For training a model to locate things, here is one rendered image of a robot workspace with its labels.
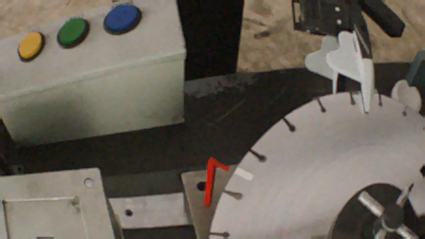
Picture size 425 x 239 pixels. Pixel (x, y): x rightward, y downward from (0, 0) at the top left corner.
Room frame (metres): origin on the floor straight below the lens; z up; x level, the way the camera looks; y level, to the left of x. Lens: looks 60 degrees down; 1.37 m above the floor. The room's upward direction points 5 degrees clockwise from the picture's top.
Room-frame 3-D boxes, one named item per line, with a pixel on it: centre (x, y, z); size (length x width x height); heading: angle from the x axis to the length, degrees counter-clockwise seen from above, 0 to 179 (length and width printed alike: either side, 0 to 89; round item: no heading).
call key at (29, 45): (0.36, 0.25, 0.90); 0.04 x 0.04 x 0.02
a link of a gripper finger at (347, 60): (0.31, -0.14, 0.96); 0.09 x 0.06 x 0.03; 5
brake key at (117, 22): (0.40, 0.12, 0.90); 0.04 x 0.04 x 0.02
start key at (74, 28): (0.38, 0.19, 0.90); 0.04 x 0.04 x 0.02
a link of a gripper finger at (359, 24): (0.36, -0.15, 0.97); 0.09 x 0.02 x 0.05; 5
